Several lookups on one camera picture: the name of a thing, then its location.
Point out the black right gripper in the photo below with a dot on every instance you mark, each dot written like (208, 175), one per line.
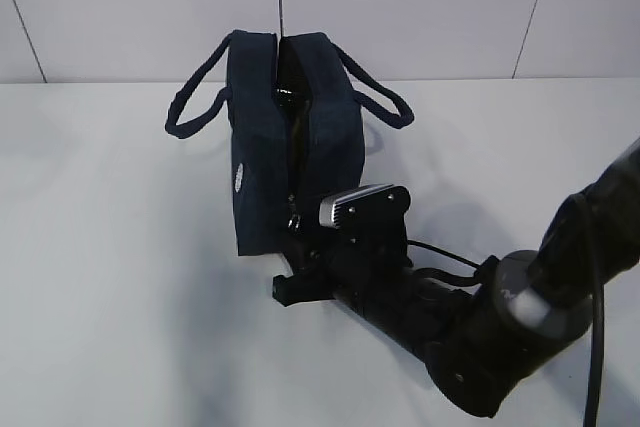
(311, 278)

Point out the navy blue lunch bag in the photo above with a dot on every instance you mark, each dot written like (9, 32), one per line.
(294, 105)

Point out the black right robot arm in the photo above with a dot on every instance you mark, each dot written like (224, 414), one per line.
(478, 335)

